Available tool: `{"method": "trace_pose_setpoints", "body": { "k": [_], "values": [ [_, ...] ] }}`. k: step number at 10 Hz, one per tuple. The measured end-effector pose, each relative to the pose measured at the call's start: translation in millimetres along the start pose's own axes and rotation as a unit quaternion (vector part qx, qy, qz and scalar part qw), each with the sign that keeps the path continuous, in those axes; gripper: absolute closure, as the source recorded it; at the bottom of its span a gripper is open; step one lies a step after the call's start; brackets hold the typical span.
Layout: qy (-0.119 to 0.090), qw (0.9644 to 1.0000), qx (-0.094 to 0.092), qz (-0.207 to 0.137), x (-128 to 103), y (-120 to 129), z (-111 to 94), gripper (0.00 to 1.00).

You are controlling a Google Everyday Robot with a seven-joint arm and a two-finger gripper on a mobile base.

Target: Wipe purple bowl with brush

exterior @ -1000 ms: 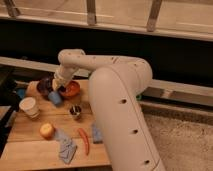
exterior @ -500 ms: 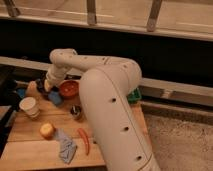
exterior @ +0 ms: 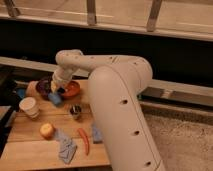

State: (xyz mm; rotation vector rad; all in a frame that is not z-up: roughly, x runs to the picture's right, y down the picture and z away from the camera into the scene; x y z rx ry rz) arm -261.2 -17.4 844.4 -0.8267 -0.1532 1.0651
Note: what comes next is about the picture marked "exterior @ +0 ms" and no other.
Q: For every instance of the yellow apple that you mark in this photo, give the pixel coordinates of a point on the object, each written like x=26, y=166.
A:
x=47, y=130

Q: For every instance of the small blue object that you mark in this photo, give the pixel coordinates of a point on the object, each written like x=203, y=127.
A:
x=21, y=92

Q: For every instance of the white paper cup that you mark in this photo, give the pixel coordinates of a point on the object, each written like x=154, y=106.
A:
x=29, y=106

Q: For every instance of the small metal cup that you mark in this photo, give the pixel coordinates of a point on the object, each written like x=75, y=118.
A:
x=75, y=111

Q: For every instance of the blue brush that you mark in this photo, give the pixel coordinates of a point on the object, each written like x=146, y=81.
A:
x=55, y=98

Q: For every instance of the blue sponge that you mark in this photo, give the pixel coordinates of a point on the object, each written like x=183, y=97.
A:
x=96, y=135

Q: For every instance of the metal window rail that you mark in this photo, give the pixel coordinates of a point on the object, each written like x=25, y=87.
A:
x=180, y=91

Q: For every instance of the red chili pepper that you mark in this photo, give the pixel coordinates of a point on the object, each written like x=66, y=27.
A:
x=85, y=139

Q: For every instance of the wooden cutting board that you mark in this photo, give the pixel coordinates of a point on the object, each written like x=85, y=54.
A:
x=27, y=150

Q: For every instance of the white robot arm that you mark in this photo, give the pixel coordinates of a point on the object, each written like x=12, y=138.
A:
x=113, y=85

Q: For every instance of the red bowl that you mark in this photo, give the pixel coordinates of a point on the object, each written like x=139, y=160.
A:
x=72, y=89

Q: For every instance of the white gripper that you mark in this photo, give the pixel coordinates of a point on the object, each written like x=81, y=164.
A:
x=61, y=77

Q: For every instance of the purple bowl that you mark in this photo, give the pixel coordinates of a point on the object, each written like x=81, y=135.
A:
x=43, y=87

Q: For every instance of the grey blue cloth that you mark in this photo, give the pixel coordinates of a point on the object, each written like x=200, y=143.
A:
x=67, y=146

